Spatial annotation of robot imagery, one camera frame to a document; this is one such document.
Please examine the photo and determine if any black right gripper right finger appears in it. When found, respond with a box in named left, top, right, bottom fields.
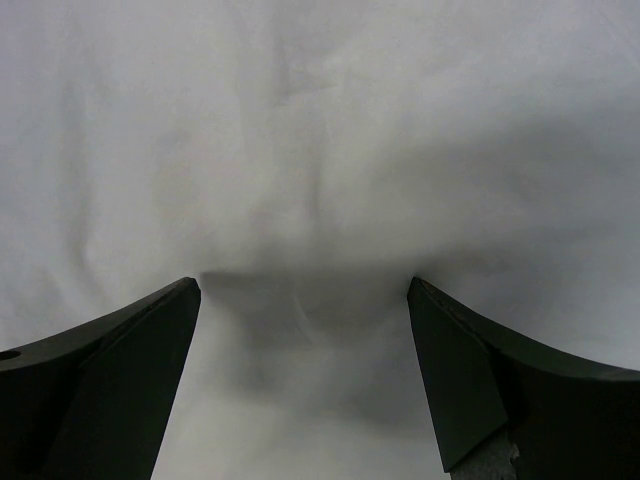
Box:
left=407, top=278, right=639, bottom=479

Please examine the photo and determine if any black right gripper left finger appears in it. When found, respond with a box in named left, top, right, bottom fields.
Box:
left=1, top=278, right=201, bottom=480

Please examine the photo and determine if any white t-shirt green trim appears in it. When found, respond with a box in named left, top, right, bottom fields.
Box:
left=1, top=1, right=639, bottom=479

